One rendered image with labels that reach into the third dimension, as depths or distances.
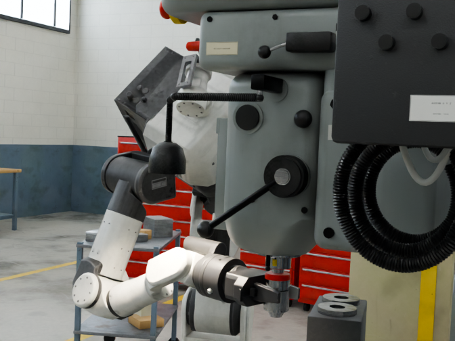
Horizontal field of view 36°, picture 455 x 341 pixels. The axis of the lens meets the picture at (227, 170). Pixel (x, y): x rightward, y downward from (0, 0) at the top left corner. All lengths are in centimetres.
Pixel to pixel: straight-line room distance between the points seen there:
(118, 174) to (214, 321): 58
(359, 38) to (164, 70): 97
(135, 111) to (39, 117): 1053
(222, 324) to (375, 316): 119
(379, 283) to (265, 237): 186
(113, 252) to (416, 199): 76
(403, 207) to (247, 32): 38
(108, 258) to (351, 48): 91
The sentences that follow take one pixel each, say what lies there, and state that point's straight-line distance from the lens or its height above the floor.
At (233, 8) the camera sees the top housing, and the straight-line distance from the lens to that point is 121.
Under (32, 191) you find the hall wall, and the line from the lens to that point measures 1217.
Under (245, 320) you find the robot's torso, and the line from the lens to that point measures 201.
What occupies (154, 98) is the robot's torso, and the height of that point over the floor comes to 160.
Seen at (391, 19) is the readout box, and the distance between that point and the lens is 86.
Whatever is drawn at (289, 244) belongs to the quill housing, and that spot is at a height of 133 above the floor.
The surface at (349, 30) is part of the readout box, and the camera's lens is 87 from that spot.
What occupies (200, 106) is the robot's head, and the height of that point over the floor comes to 158.
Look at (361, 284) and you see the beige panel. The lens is 307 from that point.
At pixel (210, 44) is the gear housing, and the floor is 167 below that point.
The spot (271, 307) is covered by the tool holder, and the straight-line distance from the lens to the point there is 130.
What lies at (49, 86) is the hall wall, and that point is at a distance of 1241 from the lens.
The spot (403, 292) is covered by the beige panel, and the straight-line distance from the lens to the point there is 303.
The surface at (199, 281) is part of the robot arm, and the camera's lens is 139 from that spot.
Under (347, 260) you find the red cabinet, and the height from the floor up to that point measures 51.
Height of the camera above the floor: 152
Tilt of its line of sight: 3 degrees down
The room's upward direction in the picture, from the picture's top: 3 degrees clockwise
